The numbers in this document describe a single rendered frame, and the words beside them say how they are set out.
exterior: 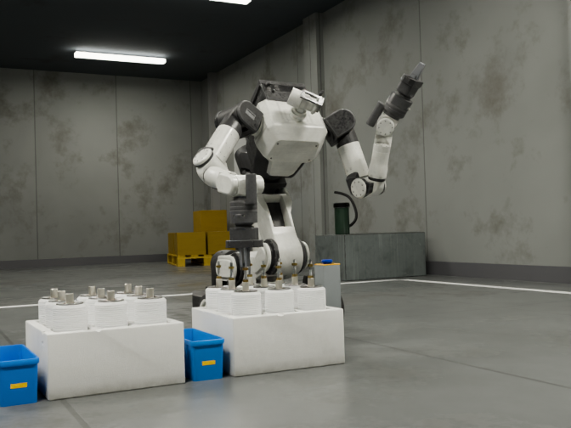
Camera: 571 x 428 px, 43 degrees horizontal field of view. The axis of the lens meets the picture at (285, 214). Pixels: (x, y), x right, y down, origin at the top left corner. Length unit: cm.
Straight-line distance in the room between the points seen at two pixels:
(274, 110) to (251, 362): 99
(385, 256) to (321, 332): 397
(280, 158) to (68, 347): 115
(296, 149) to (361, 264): 348
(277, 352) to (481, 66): 434
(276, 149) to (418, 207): 418
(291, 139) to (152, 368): 105
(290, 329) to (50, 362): 73
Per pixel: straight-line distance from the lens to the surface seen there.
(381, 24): 751
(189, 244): 964
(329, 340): 239
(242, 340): 226
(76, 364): 212
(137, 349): 216
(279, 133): 272
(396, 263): 638
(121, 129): 1154
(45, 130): 1131
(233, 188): 228
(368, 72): 762
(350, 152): 286
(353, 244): 614
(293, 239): 287
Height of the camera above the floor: 44
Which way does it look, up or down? 1 degrees up
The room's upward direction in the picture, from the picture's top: 2 degrees counter-clockwise
